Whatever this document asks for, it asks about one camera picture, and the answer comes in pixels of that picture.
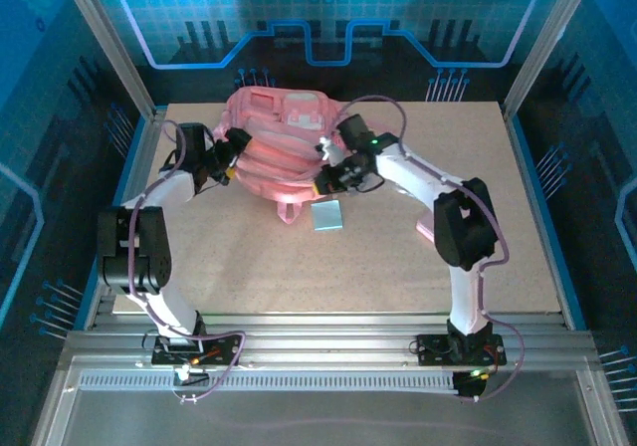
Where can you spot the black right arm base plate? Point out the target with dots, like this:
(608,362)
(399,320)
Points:
(433,351)

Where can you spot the translucent plastic compass case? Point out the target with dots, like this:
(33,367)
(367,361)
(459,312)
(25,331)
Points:
(327,215)

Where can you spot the black controller box with lights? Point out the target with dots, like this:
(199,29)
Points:
(468,386)

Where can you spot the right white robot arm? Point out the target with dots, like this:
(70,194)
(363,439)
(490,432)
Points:
(408,172)

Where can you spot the grey metal front panel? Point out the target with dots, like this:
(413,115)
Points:
(318,416)

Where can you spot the aluminium side rail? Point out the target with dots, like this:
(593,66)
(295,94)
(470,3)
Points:
(149,132)

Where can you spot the aluminium frame post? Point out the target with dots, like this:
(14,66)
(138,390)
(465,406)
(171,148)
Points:
(113,43)
(547,43)

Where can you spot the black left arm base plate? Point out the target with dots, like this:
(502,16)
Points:
(224,351)

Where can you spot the blue table edge trim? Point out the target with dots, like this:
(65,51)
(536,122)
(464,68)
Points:
(88,301)
(576,311)

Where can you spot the aluminium front rail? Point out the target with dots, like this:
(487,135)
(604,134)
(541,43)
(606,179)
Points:
(323,336)

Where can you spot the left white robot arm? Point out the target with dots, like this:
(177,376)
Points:
(164,192)

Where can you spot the pink student backpack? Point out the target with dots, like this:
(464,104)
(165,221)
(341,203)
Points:
(278,167)

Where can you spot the pink pencil case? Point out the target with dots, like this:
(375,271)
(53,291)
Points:
(425,227)

